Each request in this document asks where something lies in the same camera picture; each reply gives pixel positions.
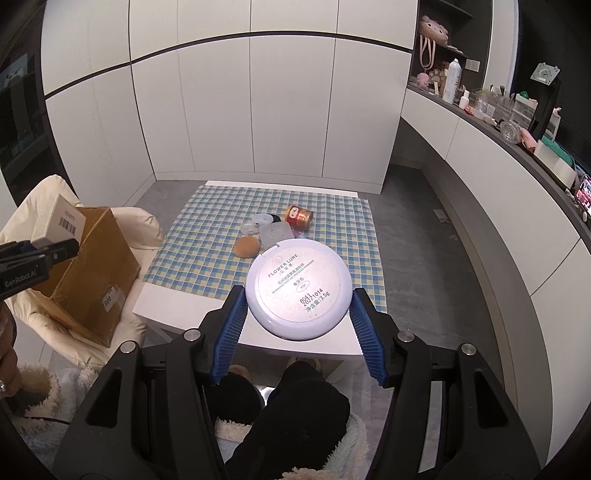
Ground person's left hand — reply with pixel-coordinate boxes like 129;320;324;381
0;302;23;400

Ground small white carton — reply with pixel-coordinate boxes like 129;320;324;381
30;193;86;250

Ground white green basket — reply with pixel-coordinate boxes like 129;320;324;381
533;136;578;185

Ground clear acrylic organizer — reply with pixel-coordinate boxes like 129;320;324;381
473;85;515;123

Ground brown paw print bag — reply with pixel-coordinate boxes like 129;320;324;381
427;60;451;95

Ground dark wall shelf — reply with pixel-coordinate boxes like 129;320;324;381
418;0;490;93

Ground smartphone with lit screen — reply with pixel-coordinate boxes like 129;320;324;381
573;174;591;213

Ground white sideboard dark top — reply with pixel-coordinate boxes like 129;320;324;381
399;83;591;407

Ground red gold can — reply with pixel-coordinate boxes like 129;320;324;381
283;205;315;228

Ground cream padded armchair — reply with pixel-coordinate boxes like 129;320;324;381
0;174;167;370

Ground white table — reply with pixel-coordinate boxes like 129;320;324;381
133;180;389;384

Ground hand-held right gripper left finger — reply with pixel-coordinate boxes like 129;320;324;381
53;285;250;480

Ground person's black trousers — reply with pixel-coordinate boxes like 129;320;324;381
203;362;352;480

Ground white spray bottle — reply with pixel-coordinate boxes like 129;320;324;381
442;58;462;104

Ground blue checkered tablecloth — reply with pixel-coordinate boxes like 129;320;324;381
143;185;389;315

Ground clear plastic case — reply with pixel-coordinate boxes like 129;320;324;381
259;223;293;252

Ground brown cardboard box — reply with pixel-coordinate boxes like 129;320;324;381
32;206;141;348

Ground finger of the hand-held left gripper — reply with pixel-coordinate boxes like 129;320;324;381
18;237;80;266

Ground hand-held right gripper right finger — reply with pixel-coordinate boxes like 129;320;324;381
349;287;541;480

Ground round white powder compact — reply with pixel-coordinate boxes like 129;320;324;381
245;237;354;342

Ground black glass panel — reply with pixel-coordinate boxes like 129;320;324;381
0;0;63;217

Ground tan powder puff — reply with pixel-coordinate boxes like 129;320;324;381
234;236;262;258

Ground white mini drawer organizer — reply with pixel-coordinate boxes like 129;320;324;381
512;95;539;132

